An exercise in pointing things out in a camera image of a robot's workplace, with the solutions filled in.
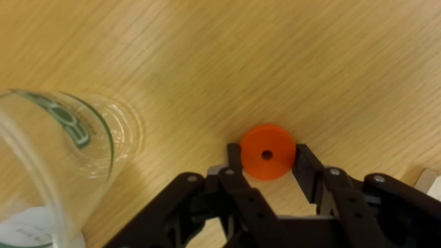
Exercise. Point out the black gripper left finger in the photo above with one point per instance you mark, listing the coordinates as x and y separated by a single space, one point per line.
248 216

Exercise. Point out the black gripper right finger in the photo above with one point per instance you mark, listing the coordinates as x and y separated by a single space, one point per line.
334 192

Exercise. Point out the clear plastic cup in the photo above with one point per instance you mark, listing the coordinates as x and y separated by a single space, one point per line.
59 152

